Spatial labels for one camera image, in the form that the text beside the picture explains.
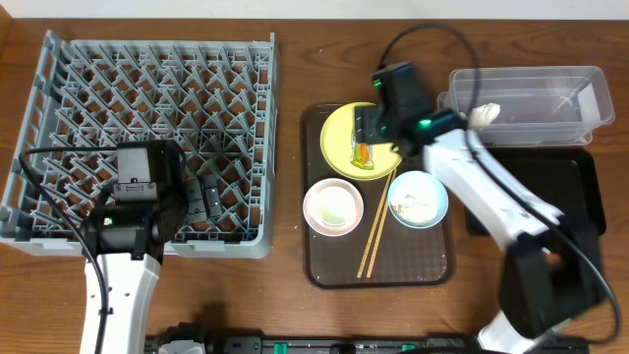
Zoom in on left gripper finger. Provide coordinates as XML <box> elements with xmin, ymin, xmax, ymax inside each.
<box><xmin>201</xmin><ymin>175</ymin><xmax>222</xmax><ymax>217</ymax></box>
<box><xmin>184</xmin><ymin>179</ymin><xmax>206</xmax><ymax>222</ymax></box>

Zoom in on green snack wrapper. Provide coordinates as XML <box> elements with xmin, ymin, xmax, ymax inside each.
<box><xmin>350</xmin><ymin>134</ymin><xmax>374</xmax><ymax>170</ymax></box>

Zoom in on white tissue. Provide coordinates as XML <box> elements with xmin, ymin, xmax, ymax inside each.
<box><xmin>468</xmin><ymin>102</ymin><xmax>501</xmax><ymax>129</ymax></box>

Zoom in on light blue bowl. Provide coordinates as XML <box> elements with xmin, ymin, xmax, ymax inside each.
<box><xmin>387</xmin><ymin>170</ymin><xmax>449</xmax><ymax>229</ymax></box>

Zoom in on rice and nut shells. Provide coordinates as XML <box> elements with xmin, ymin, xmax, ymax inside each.
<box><xmin>391</xmin><ymin>193</ymin><xmax>439</xmax><ymax>226</ymax></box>

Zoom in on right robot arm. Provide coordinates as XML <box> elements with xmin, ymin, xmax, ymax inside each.
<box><xmin>355</xmin><ymin>63</ymin><xmax>615</xmax><ymax>353</ymax></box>

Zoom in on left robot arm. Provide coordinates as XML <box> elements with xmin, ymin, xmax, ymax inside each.
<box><xmin>80</xmin><ymin>140</ymin><xmax>221</xmax><ymax>353</ymax></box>

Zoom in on grey dishwasher rack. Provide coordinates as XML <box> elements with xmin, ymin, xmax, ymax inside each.
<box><xmin>1</xmin><ymin>32</ymin><xmax>280</xmax><ymax>259</ymax></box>

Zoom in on black waste tray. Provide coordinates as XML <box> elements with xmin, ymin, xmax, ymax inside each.
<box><xmin>488</xmin><ymin>147</ymin><xmax>606</xmax><ymax>236</ymax></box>

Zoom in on left wooden chopstick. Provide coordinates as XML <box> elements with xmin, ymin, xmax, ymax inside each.
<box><xmin>357</xmin><ymin>169</ymin><xmax>394</xmax><ymax>279</ymax></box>

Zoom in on wooden chopstick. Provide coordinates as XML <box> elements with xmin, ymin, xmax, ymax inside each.
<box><xmin>367</xmin><ymin>169</ymin><xmax>398</xmax><ymax>278</ymax></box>
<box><xmin>357</xmin><ymin>169</ymin><xmax>394</xmax><ymax>279</ymax></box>

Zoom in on yellow plate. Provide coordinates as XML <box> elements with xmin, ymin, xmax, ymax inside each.
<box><xmin>319</xmin><ymin>102</ymin><xmax>402</xmax><ymax>181</ymax></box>

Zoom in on right wooden chopstick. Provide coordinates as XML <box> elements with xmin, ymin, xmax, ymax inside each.
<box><xmin>367</xmin><ymin>169</ymin><xmax>398</xmax><ymax>278</ymax></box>

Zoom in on pink bowl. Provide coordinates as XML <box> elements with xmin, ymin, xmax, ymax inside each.
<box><xmin>303</xmin><ymin>178</ymin><xmax>365</xmax><ymax>237</ymax></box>

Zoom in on clear plastic bin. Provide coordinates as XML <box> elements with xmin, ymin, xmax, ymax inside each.
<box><xmin>472</xmin><ymin>66</ymin><xmax>615</xmax><ymax>147</ymax></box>

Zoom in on dark brown serving tray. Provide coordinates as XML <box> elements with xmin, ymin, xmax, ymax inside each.
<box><xmin>300</xmin><ymin>100</ymin><xmax>456</xmax><ymax>290</ymax></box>

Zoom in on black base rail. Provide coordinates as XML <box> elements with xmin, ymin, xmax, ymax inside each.
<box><xmin>144</xmin><ymin>324</ymin><xmax>591</xmax><ymax>354</ymax></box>

